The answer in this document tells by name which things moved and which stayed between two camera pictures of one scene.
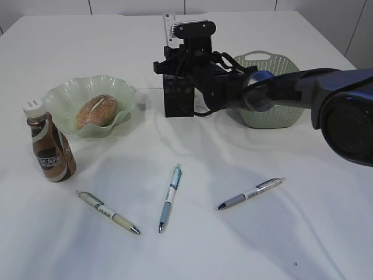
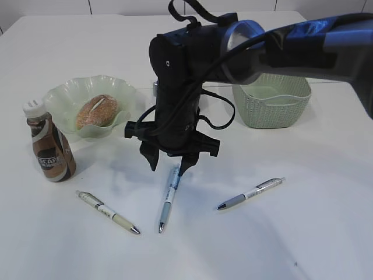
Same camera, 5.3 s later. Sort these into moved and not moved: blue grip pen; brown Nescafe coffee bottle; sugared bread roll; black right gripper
Moved: black right gripper
Not moved: sugared bread roll; blue grip pen; brown Nescafe coffee bottle
